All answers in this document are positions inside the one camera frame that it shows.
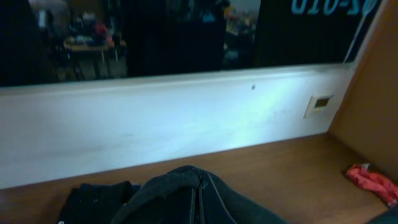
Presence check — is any white wall socket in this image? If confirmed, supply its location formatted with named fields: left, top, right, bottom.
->
left=303, top=95, right=333, bottom=119

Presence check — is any red t-shirt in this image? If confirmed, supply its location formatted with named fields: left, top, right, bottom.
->
left=345, top=164, right=397, bottom=208

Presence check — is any dark green Nike t-shirt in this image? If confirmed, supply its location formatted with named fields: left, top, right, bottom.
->
left=111, top=166, right=285, bottom=224

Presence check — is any folded black garment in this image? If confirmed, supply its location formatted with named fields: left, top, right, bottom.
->
left=57, top=181, right=141, bottom=224

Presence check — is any background cluttered table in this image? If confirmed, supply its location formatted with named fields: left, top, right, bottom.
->
left=63, top=11, right=127, bottom=81

